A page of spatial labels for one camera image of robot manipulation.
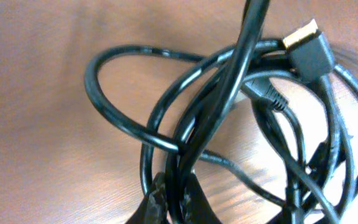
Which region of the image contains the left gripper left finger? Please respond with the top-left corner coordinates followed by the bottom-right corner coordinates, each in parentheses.
top-left (134, 172), bottom-right (168, 224)

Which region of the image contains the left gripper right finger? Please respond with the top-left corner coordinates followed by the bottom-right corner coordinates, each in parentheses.
top-left (181, 173), bottom-right (222, 224)

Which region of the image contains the black usb cable thick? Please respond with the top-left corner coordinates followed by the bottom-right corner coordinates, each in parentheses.
top-left (83, 18), bottom-right (358, 224)

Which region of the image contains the black usb cable thin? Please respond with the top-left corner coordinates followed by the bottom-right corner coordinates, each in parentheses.
top-left (165, 1), bottom-right (355, 222)

